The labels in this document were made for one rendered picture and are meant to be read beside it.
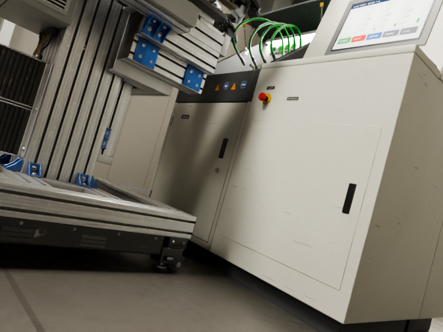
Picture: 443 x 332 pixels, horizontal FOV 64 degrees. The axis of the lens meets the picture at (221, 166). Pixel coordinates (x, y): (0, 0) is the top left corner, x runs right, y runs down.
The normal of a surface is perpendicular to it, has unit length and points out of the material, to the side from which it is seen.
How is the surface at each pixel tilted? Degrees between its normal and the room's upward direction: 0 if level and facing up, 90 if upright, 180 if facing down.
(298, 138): 90
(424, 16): 76
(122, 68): 90
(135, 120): 90
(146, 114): 90
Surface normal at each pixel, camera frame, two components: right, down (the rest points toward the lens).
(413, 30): -0.66, -0.47
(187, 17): 0.66, 0.15
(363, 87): -0.74, -0.25
